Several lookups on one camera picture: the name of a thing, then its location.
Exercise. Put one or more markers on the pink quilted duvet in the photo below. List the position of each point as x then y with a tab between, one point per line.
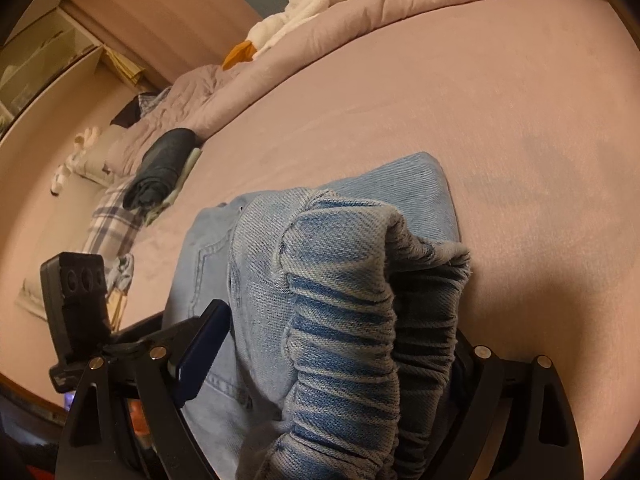
206	99

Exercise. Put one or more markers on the light blue denim pants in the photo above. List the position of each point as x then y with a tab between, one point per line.
344	312

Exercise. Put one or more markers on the folded pale green garment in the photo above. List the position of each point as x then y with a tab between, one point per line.
170	199

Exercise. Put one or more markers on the beige pillow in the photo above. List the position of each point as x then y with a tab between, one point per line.
94	165

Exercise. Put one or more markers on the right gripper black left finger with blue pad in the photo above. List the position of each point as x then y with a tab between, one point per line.
125	421

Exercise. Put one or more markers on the crumpled light blue cloth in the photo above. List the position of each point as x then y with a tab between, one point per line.
118	281

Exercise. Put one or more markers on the pink curtain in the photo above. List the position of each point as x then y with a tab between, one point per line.
166	37

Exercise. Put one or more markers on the pink bed sheet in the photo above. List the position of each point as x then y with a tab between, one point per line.
532	109

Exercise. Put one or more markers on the dark clothes near headboard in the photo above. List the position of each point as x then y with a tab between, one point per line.
137	108

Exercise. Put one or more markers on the wall shelf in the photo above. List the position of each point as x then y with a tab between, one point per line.
52	55

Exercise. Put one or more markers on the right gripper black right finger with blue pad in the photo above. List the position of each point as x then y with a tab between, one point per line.
504	419

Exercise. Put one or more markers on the small white plush toy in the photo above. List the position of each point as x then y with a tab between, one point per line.
81	143

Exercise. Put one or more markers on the plaid pillow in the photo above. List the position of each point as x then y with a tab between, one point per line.
112	228

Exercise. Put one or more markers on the folded dark denim jeans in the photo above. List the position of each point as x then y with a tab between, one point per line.
160	169

